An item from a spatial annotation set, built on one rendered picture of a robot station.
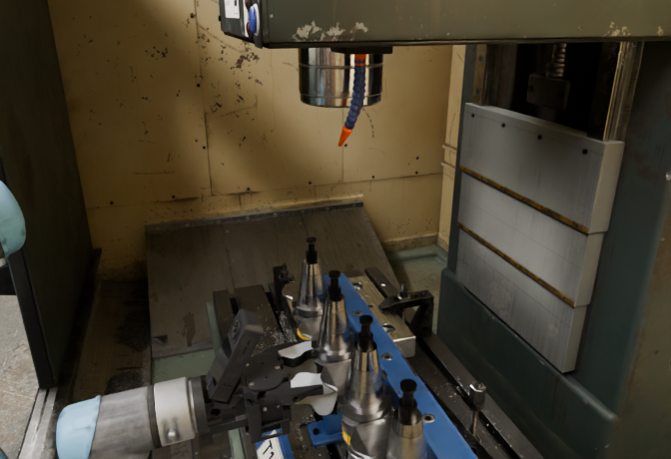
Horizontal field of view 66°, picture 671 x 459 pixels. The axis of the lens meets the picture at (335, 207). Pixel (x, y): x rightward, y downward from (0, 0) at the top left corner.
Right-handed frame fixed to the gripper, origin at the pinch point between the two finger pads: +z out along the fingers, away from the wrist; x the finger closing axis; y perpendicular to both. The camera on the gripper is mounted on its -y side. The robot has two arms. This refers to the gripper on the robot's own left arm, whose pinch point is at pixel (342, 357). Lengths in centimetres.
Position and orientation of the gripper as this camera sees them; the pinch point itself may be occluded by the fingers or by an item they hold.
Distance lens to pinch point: 73.5
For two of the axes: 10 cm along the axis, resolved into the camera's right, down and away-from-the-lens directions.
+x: 3.1, 3.4, -8.9
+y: 0.3, 9.3, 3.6
